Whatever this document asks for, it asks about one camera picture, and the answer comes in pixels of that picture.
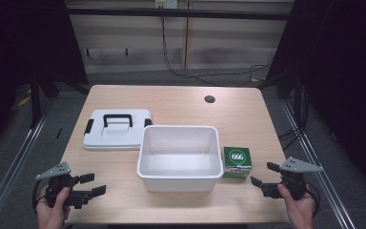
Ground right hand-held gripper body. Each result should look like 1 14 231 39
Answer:
260 156 325 201

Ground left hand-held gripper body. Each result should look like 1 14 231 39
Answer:
35 161 93 210

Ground green cardboard box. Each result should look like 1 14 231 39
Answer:
222 146 254 179

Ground white lid with black handle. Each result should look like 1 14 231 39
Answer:
82 109 153 152

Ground white plastic storage bin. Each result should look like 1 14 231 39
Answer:
136 124 225 193

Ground person's left hand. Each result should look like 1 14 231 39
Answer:
35 186 71 229

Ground person's right hand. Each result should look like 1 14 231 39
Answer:
276 183 317 229

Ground yellow floor tape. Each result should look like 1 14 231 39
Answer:
17 89 32 108

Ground dark curtain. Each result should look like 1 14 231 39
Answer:
256 0 366 198
0 0 90 160

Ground metal floor rail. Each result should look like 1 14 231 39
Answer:
0 106 56 229
279 98 355 229

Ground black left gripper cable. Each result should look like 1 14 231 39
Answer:
31 179 48 216

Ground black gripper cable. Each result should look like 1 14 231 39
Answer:
304 181 321 219
31 179 48 216

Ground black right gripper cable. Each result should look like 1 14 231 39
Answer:
304 181 321 219

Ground black floor cables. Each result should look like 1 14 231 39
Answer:
276 125 304 152

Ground long black wall cable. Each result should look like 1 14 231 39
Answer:
160 15 272 88

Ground black horizontal frame bar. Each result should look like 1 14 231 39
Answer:
64 6 295 22

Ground white wall socket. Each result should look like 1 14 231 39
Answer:
154 0 179 10

